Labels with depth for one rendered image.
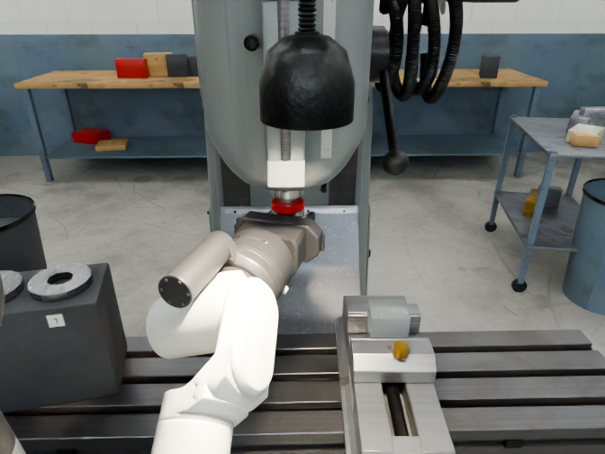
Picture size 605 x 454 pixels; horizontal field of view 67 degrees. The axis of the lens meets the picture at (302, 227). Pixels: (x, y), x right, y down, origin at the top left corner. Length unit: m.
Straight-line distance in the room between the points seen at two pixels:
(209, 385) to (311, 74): 0.26
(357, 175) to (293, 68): 0.72
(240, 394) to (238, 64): 0.32
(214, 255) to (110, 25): 4.69
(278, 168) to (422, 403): 0.41
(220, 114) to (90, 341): 0.43
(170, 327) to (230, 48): 0.28
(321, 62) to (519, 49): 5.01
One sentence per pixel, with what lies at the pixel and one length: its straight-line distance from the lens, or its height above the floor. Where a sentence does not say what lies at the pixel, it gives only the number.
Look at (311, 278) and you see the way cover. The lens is 1.04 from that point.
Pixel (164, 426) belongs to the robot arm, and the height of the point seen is 1.21.
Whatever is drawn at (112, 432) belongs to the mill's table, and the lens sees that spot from 0.81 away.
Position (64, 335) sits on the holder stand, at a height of 1.07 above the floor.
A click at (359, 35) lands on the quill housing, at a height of 1.49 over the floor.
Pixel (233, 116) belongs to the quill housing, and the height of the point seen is 1.41.
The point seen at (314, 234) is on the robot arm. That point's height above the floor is 1.25.
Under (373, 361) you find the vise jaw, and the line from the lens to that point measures 0.71.
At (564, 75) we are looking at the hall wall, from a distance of 5.58.
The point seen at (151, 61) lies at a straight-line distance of 4.48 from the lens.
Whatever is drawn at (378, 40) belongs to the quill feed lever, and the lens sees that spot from 0.62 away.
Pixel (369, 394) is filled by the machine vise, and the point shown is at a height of 1.01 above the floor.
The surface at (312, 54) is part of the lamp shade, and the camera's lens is 0.33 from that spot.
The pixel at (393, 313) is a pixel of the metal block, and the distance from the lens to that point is 0.74.
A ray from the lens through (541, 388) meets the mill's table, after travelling 0.91.
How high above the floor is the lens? 1.52
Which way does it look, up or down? 27 degrees down
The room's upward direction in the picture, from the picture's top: straight up
